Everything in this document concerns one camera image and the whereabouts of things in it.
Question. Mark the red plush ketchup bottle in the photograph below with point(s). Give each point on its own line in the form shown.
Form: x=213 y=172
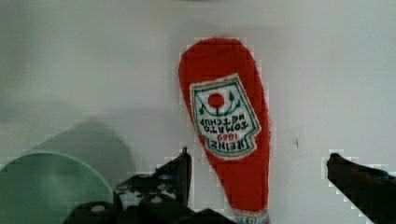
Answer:
x=224 y=96

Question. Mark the green mug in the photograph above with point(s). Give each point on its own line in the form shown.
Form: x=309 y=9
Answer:
x=45 y=184

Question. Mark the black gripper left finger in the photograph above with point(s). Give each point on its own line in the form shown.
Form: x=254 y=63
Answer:
x=163 y=194

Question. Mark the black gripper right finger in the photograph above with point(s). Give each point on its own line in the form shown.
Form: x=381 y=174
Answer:
x=372 y=191

